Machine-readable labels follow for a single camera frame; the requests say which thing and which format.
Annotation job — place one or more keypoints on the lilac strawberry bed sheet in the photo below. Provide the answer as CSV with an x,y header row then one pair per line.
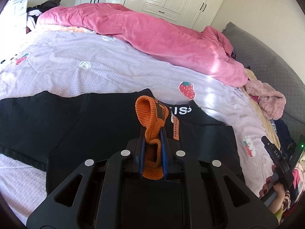
x,y
70,64

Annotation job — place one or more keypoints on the light pink fuzzy garment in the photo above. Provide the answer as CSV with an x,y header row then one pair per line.
x,y
271,102

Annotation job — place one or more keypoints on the dark clothes pile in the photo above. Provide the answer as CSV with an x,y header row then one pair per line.
x,y
45,6

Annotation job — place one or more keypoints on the black IKISS t-shirt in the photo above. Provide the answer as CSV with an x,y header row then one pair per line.
x,y
56,134

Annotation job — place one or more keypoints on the grey quilted headboard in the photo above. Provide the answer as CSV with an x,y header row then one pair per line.
x,y
270,68

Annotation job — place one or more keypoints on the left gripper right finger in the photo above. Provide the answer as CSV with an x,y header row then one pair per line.
x,y
206,194

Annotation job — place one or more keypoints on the right hand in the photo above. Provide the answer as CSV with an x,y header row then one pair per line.
x,y
276,204

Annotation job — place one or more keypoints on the white drawer cabinet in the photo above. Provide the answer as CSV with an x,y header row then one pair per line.
x,y
14,18

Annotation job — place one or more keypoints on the pink plush blanket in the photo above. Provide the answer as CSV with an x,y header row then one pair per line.
x,y
208,52

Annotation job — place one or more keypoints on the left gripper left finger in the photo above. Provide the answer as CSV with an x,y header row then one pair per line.
x,y
93,184

